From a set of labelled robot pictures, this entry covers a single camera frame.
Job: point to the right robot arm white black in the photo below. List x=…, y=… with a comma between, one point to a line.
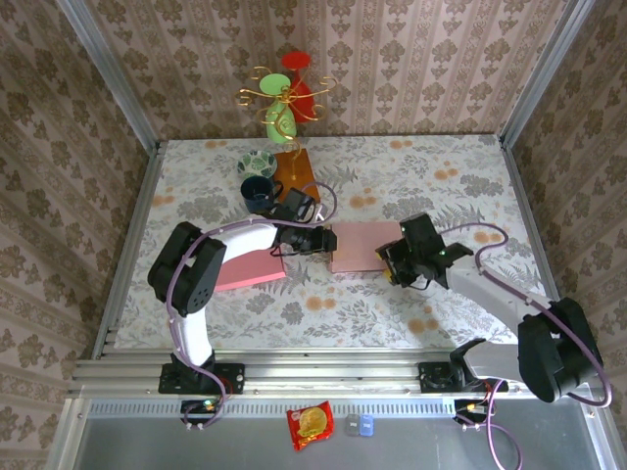
x=490, y=289

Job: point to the red snack packet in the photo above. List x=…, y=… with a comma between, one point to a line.
x=309, y=425

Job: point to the small right circuit board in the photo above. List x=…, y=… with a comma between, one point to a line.
x=470, y=408

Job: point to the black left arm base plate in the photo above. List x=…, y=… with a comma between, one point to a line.
x=235, y=378

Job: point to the pink paper box white inside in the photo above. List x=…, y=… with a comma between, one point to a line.
x=250, y=271
x=357, y=245

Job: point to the grey metal shelf plate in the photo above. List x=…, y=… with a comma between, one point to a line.
x=196, y=450

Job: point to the small blue packet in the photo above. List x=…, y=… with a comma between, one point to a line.
x=367, y=425

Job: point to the small circuit board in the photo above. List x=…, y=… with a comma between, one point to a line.
x=201, y=408
x=470, y=408

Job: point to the red plastic goblet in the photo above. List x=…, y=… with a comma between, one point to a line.
x=296, y=60

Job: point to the small grey packet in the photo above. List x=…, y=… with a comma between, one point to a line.
x=352, y=425

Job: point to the leaf pattern bowl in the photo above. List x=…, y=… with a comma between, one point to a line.
x=255, y=164

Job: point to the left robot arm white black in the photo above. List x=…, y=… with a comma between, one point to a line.
x=245, y=240

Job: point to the floral table mat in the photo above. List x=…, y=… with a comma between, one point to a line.
x=343, y=323

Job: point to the small left circuit board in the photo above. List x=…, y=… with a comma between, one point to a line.
x=201, y=408

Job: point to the aluminium extrusion frame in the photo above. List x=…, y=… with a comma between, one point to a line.
x=333, y=377

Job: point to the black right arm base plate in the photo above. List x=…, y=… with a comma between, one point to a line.
x=431, y=378

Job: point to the dark blue mug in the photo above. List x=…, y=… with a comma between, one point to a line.
x=257, y=193

